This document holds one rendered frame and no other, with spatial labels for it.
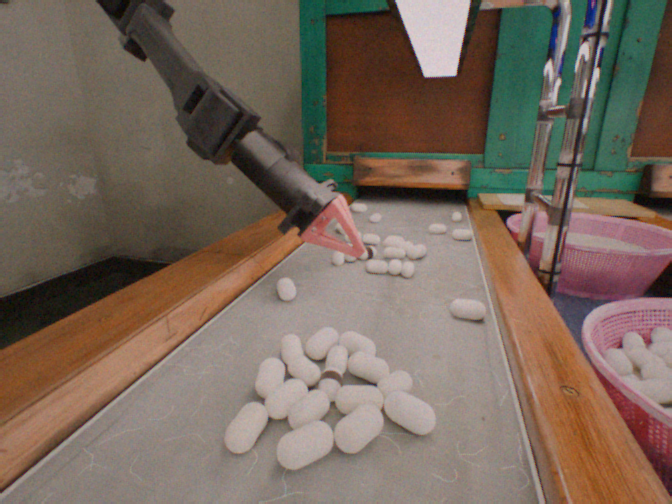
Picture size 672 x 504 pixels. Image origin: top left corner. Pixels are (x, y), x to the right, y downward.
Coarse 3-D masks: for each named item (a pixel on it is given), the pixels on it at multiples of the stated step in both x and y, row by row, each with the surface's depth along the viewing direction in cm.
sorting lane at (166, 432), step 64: (320, 256) 61; (384, 256) 62; (448, 256) 62; (256, 320) 41; (320, 320) 41; (384, 320) 41; (448, 320) 41; (192, 384) 31; (448, 384) 31; (512, 384) 31; (64, 448) 25; (128, 448) 25; (192, 448) 25; (256, 448) 25; (384, 448) 25; (448, 448) 25; (512, 448) 25
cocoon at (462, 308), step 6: (456, 300) 41; (462, 300) 41; (468, 300) 41; (450, 306) 42; (456, 306) 41; (462, 306) 41; (468, 306) 41; (474, 306) 40; (480, 306) 40; (456, 312) 41; (462, 312) 41; (468, 312) 40; (474, 312) 40; (480, 312) 40; (468, 318) 41; (474, 318) 41; (480, 318) 41
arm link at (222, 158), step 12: (228, 96) 46; (240, 108) 46; (240, 120) 46; (252, 120) 47; (240, 132) 47; (192, 144) 48; (228, 144) 47; (288, 144) 55; (204, 156) 48; (216, 156) 48; (228, 156) 49
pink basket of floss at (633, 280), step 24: (576, 216) 78; (600, 216) 76; (624, 240) 73; (648, 240) 69; (576, 264) 59; (600, 264) 58; (624, 264) 57; (648, 264) 57; (576, 288) 61; (600, 288) 60; (624, 288) 59
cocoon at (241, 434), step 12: (252, 408) 25; (264, 408) 26; (240, 420) 24; (252, 420) 25; (264, 420) 25; (228, 432) 24; (240, 432) 24; (252, 432) 24; (228, 444) 24; (240, 444) 24; (252, 444) 24
